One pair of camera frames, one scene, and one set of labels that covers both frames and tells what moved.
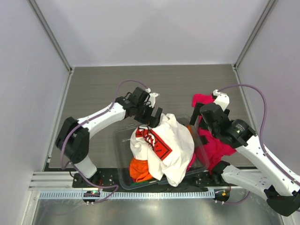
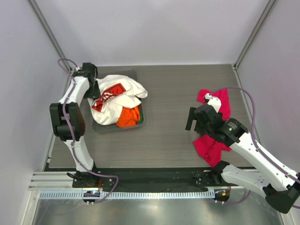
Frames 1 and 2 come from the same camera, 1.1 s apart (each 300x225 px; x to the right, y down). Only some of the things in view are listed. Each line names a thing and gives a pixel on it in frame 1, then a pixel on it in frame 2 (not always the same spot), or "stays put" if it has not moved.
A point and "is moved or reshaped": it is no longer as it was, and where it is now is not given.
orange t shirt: x=139 y=170 to x=129 y=117
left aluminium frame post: x=43 y=21 stays put
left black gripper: x=153 y=121 to x=95 y=93
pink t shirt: x=209 y=149 is moved or reshaped
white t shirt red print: x=168 y=147 to x=116 y=92
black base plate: x=116 y=179 stays put
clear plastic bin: x=122 y=137 to x=131 y=74
